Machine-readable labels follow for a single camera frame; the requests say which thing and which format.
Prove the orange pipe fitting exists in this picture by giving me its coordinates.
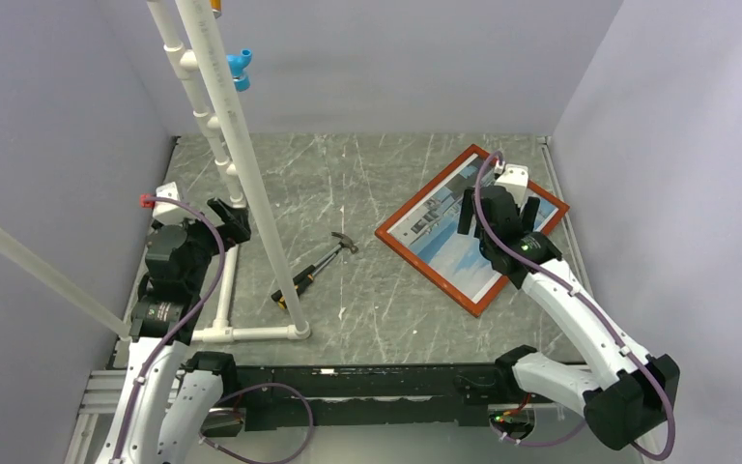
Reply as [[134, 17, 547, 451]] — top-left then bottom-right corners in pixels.
[[210, 0, 222, 18]]

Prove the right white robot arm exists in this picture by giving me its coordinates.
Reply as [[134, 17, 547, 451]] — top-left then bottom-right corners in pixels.
[[458, 186, 680, 460]]

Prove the steel claw hammer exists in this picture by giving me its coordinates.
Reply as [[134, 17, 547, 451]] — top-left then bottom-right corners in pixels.
[[294, 232, 358, 284]]

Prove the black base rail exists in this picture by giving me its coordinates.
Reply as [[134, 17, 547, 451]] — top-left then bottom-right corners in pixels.
[[201, 362, 552, 437]]

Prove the blue pipe fitting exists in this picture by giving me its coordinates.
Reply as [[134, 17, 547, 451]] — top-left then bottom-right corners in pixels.
[[226, 48, 252, 92]]

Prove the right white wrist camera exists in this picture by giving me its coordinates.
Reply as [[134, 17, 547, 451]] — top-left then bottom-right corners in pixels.
[[494, 161, 529, 207]]

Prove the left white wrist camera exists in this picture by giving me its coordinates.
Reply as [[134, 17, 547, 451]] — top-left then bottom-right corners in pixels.
[[139, 182, 186, 225]]

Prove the white PVC pipe stand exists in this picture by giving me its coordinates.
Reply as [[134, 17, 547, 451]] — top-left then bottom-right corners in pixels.
[[0, 1, 311, 343]]

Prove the red wooden picture frame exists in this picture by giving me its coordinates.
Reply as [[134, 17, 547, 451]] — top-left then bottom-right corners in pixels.
[[374, 143, 571, 319]]

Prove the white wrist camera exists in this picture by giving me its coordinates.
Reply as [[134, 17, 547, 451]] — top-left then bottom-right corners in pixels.
[[139, 182, 186, 225], [494, 161, 529, 207]]

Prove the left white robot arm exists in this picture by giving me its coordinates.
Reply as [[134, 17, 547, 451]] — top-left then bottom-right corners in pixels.
[[98, 195, 251, 463]]

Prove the aluminium extrusion frame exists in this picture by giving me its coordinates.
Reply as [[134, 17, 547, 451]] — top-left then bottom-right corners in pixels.
[[63, 367, 184, 464]]

